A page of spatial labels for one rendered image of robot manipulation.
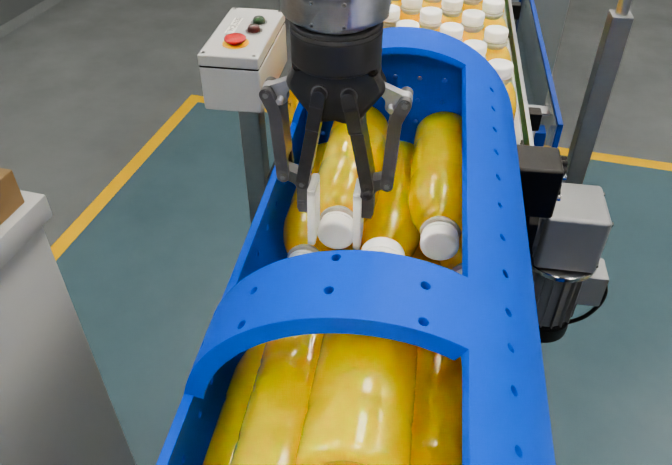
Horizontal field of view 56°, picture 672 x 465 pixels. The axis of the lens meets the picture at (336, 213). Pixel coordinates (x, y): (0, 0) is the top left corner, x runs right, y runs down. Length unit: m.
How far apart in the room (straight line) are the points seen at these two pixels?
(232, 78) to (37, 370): 0.54
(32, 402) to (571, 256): 0.91
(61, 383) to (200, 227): 1.36
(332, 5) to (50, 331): 0.75
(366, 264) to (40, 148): 2.69
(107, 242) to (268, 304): 2.01
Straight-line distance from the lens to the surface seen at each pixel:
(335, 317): 0.41
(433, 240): 0.64
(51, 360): 1.10
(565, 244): 1.16
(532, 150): 1.01
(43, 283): 1.03
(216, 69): 1.05
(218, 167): 2.70
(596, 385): 2.03
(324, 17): 0.48
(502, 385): 0.43
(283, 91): 0.56
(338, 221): 0.63
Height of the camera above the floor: 1.54
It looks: 40 degrees down
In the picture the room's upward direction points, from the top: straight up
